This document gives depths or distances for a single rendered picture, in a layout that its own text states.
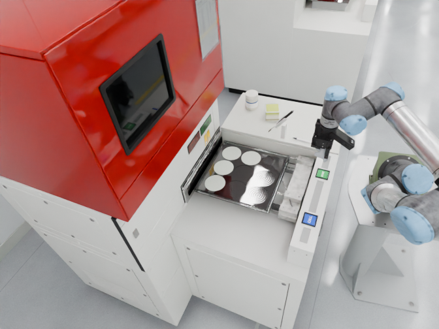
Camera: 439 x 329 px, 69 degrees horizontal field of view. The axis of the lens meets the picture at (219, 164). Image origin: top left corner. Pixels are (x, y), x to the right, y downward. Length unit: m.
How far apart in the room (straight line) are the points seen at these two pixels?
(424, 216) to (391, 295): 1.40
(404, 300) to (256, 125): 1.42
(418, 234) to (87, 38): 0.96
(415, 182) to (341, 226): 1.18
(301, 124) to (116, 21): 1.16
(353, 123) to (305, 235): 0.48
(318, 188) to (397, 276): 1.14
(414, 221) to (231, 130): 1.02
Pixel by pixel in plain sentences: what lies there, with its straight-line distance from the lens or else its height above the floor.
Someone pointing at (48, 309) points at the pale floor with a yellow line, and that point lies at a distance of 2.56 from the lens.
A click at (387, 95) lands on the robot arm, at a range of 1.19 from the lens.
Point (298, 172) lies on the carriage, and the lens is 1.62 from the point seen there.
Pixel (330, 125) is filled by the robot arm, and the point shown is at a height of 1.28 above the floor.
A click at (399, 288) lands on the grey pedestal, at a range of 2.42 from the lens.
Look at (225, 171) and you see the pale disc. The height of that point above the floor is 0.90.
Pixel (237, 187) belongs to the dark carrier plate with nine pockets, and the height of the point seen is 0.90.
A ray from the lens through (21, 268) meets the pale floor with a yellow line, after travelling 2.83.
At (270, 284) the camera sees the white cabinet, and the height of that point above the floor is 0.69.
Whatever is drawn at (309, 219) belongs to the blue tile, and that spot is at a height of 0.96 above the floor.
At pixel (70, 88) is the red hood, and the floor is 1.72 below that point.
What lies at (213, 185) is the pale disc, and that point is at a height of 0.90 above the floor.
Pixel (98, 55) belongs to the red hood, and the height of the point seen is 1.74.
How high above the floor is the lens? 2.08
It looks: 47 degrees down
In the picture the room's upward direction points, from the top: 7 degrees counter-clockwise
